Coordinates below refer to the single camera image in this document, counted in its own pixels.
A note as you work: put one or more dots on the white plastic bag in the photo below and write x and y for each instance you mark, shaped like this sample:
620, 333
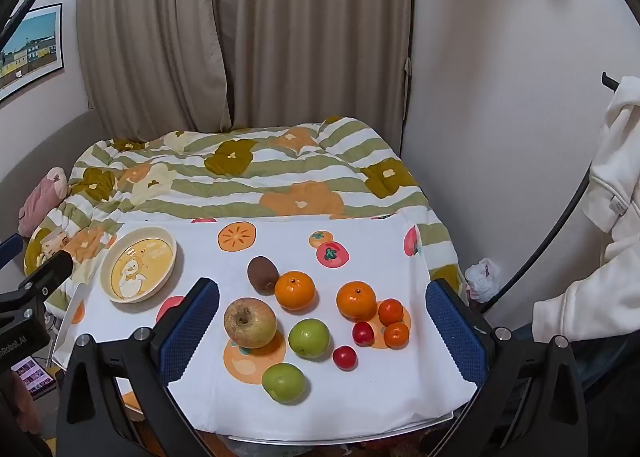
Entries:
481, 279

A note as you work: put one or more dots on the yellow-red apple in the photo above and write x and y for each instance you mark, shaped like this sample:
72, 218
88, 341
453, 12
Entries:
250, 323

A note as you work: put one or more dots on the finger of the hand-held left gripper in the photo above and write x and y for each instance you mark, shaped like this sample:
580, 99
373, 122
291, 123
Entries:
47, 269
10, 249

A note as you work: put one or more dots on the large orange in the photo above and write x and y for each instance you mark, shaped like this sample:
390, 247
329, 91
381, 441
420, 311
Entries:
356, 300
295, 291

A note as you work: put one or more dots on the striped floral quilt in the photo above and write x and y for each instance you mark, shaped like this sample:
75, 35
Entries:
280, 172

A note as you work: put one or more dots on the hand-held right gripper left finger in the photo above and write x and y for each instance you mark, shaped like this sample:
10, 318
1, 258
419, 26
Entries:
192, 332

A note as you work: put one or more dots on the pink plush toy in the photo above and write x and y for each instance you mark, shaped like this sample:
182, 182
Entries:
40, 197

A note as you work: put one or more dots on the phone with lit screen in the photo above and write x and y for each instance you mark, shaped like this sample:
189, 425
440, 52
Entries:
34, 376

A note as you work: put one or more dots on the green apple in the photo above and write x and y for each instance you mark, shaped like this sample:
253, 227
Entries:
309, 338
283, 383

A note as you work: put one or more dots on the small orange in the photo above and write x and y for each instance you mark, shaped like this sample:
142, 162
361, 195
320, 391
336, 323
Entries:
391, 312
396, 335

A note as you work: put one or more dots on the cream bowl with duck print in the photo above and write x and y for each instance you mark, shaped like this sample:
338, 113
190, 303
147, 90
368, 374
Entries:
140, 262

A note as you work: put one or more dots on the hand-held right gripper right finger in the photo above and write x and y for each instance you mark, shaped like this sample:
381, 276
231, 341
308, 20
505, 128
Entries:
452, 332

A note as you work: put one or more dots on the beige curtain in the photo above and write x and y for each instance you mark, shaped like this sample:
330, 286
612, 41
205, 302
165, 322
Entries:
145, 37
315, 32

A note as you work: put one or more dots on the white hooded sweatshirt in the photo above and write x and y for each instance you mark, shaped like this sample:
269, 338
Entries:
615, 187

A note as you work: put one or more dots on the white fruit-print cloth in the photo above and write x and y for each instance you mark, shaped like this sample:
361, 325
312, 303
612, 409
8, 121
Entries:
350, 387

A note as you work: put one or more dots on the red cherry tomato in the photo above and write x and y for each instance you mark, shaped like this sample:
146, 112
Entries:
363, 333
344, 357

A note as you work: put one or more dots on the brown kiwi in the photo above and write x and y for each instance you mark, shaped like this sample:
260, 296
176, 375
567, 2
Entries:
263, 275

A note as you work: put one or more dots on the small printed packet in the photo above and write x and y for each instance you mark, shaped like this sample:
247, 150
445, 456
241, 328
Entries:
56, 243

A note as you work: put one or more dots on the wall poster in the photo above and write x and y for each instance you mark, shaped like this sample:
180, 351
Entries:
32, 49

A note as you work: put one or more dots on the dark blue pants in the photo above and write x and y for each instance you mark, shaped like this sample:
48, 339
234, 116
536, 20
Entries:
595, 357

